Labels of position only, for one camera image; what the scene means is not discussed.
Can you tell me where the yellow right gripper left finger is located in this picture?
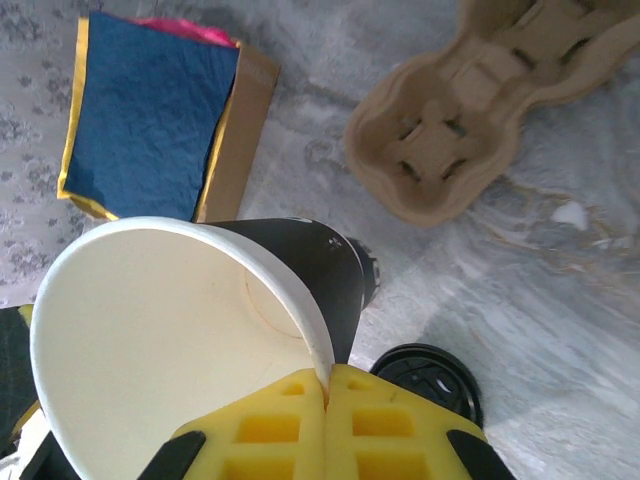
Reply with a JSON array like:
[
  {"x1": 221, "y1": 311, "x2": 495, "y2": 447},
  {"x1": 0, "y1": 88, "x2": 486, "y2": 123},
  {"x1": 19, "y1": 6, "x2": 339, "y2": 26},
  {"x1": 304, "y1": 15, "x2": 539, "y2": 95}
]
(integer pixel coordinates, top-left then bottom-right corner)
[{"x1": 137, "y1": 367, "x2": 327, "y2": 480}]

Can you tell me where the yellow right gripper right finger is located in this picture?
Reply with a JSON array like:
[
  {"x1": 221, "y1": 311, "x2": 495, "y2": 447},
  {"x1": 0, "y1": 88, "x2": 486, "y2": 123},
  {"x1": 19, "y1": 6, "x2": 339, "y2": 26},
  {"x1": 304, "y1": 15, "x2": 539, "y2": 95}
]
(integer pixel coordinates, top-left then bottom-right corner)
[{"x1": 324, "y1": 363, "x2": 516, "y2": 480}]

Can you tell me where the black paper cup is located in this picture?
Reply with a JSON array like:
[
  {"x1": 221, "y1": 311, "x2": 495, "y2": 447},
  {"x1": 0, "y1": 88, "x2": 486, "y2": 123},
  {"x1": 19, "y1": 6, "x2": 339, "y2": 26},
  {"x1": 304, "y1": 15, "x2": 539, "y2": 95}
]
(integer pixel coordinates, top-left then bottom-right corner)
[{"x1": 29, "y1": 215, "x2": 366, "y2": 480}]

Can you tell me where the brown pulp cup carrier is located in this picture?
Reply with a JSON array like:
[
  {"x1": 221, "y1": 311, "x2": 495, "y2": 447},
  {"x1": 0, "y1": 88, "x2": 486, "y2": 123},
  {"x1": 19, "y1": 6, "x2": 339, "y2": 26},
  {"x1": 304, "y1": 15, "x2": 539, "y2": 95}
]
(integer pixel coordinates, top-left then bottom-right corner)
[{"x1": 343, "y1": 0, "x2": 640, "y2": 229}]

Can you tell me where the blue napkin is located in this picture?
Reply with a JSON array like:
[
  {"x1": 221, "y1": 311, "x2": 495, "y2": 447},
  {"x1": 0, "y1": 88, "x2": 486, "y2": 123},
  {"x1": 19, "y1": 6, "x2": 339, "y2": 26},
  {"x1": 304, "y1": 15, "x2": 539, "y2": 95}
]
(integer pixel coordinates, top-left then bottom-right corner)
[{"x1": 64, "y1": 10, "x2": 241, "y2": 222}]

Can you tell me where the black plastic lid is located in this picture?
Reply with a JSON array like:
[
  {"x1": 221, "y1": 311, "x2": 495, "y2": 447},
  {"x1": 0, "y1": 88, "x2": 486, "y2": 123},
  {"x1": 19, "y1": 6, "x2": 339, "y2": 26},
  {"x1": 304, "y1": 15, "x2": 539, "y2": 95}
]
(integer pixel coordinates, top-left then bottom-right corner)
[{"x1": 369, "y1": 343, "x2": 485, "y2": 430}]

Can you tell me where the brown cardboard tray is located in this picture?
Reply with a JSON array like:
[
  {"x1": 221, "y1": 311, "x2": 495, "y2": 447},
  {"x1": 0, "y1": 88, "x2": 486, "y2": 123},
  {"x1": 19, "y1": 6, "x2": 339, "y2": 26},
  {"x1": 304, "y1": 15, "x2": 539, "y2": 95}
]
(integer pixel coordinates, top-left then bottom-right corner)
[{"x1": 192, "y1": 42, "x2": 281, "y2": 224}]

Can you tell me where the pink napkin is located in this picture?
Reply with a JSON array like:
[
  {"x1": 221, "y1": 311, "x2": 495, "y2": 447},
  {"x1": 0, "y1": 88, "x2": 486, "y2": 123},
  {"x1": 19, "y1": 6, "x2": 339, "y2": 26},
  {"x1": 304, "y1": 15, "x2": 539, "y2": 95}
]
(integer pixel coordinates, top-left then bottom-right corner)
[{"x1": 134, "y1": 15, "x2": 239, "y2": 49}]

